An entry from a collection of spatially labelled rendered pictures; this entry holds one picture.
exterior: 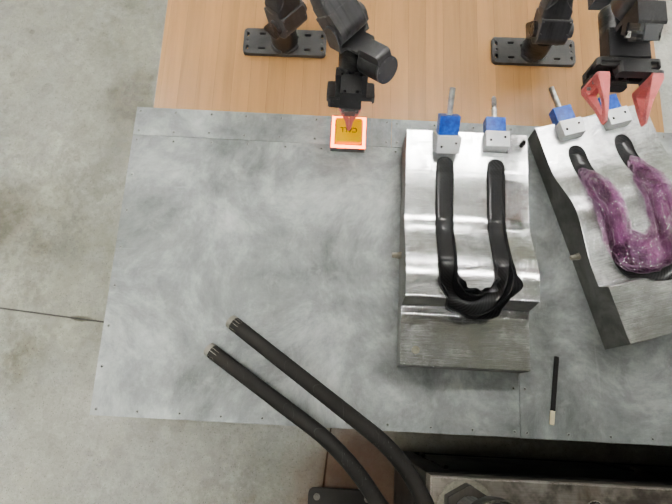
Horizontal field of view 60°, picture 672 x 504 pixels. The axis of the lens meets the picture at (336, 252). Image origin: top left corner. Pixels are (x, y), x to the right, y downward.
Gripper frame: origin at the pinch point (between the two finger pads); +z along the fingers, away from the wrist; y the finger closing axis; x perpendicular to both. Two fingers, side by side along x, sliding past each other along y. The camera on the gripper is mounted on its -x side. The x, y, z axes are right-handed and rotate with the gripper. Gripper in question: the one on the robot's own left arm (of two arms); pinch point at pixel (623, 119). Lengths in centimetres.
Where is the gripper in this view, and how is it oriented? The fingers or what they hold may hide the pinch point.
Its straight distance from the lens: 107.1
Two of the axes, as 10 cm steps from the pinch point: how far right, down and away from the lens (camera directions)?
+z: -0.4, 9.7, -2.2
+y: 10.0, 0.4, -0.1
